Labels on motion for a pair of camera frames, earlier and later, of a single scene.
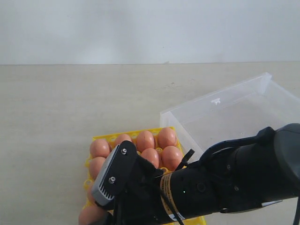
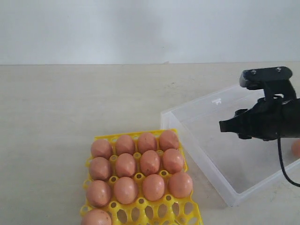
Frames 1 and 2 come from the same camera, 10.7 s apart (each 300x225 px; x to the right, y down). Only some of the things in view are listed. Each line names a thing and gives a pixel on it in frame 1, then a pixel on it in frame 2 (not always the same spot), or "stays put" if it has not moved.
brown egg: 152,155 stays put
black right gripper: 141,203 to 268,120
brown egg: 99,148 stays put
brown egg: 95,165 stays put
